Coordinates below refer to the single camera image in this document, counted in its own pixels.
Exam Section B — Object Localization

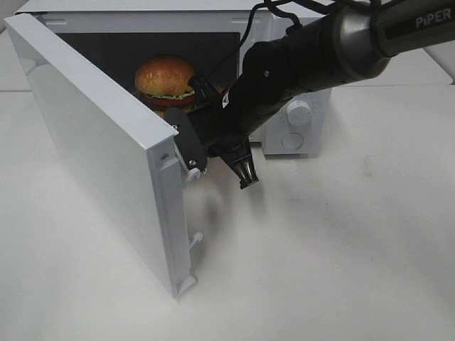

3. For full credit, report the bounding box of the white microwave door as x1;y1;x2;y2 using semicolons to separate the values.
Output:
6;13;196;297

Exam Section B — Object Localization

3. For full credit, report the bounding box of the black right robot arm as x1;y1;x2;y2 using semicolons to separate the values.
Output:
182;1;454;188

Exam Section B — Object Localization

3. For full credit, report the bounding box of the white round knob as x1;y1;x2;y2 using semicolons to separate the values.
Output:
286;100;311;126

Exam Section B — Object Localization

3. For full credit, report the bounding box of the white round door button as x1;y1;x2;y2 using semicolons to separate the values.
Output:
282;133;304;150

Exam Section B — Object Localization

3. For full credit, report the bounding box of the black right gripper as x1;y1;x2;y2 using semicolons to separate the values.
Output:
188;75;270;189

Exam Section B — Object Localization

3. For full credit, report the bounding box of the burger with lettuce and tomato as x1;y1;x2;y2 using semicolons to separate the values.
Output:
134;54;196;117

